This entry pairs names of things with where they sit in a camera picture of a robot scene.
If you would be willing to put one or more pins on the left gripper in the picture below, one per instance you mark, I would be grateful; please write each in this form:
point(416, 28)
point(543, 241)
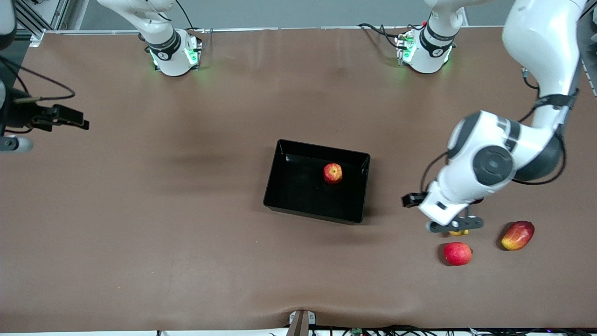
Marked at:
point(411, 199)

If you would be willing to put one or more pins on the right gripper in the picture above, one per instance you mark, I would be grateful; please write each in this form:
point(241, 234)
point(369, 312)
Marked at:
point(19, 115)

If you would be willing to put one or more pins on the yellow banana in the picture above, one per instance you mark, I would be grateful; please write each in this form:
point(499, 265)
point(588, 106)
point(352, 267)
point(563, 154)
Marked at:
point(461, 232)

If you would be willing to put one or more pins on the red yellow apple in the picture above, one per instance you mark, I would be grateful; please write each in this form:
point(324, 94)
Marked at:
point(333, 173)

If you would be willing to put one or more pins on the black plastic box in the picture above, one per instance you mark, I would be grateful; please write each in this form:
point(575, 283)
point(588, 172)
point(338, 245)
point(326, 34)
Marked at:
point(298, 186)

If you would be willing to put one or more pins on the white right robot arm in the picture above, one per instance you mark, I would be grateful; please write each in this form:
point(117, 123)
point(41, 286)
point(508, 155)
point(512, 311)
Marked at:
point(170, 56)

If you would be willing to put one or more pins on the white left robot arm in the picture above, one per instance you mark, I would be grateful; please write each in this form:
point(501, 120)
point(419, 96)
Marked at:
point(485, 163)

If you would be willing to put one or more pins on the round red apple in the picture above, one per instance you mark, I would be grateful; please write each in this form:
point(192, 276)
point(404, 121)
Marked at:
point(457, 253)

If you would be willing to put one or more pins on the red yellow mango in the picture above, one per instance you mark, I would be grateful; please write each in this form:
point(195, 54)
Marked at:
point(517, 235)

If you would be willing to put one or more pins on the small green circuit board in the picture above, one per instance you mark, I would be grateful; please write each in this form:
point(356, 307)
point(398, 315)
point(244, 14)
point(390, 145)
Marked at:
point(357, 332)

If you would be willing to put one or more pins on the aluminium frame profile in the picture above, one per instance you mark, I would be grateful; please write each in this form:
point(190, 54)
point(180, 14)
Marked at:
point(51, 14)

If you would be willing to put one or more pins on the metal table clamp bracket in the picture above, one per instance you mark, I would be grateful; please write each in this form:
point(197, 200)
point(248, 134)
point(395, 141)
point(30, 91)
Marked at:
point(301, 322)

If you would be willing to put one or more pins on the silver table edge rail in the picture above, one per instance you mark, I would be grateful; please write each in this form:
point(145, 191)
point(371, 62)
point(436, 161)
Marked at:
point(303, 29)

